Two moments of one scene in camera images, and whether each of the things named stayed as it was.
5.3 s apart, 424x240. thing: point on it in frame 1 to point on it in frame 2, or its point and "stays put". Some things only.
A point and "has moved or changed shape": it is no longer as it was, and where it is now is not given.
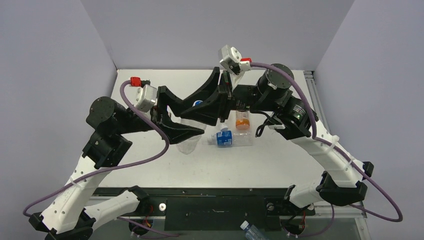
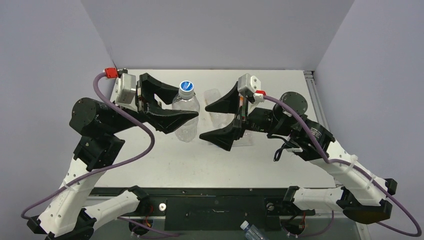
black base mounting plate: x=220 y=209 stays put
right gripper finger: x=202 y=94 to x=228 y=103
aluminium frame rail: x=315 y=96 stays put
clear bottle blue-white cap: x=188 y=147 has moved or changed shape
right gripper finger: x=209 y=112 to x=224 y=137
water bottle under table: x=252 y=232 stays put
